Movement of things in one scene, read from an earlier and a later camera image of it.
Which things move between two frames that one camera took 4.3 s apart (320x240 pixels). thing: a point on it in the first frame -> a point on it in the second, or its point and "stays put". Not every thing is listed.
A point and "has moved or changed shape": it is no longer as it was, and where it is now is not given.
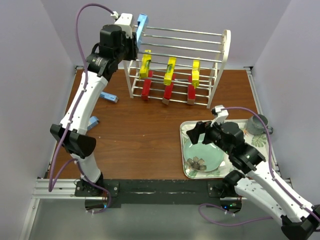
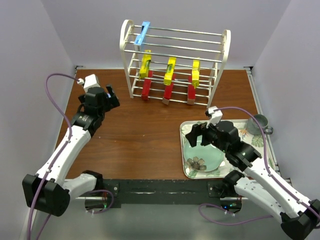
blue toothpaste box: x=142 y=22 has moved or changed shape
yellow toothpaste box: x=196 y=73 stays put
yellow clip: x=144 y=66 stays put
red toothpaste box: x=146 y=87 stays put
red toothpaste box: x=168 y=91 stays put
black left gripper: x=132 y=43 -> x=112 y=102
